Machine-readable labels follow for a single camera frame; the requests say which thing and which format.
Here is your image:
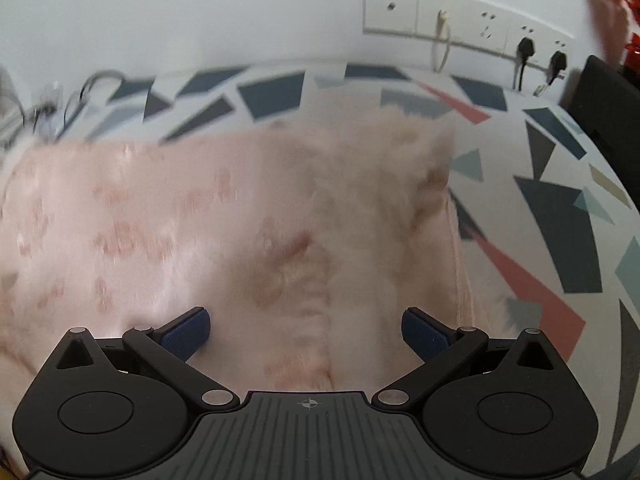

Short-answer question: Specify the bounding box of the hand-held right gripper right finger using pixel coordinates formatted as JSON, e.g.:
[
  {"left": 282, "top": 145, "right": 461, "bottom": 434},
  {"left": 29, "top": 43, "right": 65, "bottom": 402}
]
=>
[{"left": 372, "top": 307, "right": 562, "bottom": 415}]

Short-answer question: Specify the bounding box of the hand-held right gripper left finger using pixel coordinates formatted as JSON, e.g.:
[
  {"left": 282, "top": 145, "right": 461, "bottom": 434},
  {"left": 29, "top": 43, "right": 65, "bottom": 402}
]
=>
[{"left": 50, "top": 306, "right": 241, "bottom": 415}]

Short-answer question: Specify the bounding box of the pink fur-trimmed garment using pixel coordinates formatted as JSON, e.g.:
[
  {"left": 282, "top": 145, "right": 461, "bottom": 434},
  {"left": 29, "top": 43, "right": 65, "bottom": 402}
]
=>
[{"left": 0, "top": 109, "right": 503, "bottom": 461}]

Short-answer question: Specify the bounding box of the geometric patterned table mat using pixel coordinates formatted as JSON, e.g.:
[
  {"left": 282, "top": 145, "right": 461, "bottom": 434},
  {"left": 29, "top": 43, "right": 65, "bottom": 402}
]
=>
[{"left": 55, "top": 57, "right": 640, "bottom": 480}]

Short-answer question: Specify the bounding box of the black flat panel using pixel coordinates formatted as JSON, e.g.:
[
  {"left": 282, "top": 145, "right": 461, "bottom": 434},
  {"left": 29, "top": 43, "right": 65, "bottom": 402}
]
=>
[{"left": 570, "top": 54, "right": 640, "bottom": 182}]

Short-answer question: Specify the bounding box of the black power plug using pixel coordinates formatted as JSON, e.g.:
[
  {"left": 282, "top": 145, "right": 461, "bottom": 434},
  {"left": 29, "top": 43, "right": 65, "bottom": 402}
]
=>
[
  {"left": 512, "top": 35, "right": 539, "bottom": 92},
  {"left": 542, "top": 50, "right": 570, "bottom": 86}
]

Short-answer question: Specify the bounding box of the black cable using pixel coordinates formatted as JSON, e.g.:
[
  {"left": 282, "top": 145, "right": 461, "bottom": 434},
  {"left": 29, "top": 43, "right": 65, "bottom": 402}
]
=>
[{"left": 20, "top": 70, "right": 128, "bottom": 143}]

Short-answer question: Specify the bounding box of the white wall outlet panel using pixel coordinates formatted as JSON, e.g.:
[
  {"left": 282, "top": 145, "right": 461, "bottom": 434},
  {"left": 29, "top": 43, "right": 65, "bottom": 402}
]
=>
[{"left": 362, "top": 0, "right": 577, "bottom": 74}]

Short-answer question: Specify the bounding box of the beige cable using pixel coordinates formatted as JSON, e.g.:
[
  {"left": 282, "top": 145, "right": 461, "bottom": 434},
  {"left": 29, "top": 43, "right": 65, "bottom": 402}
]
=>
[{"left": 431, "top": 9, "right": 455, "bottom": 75}]

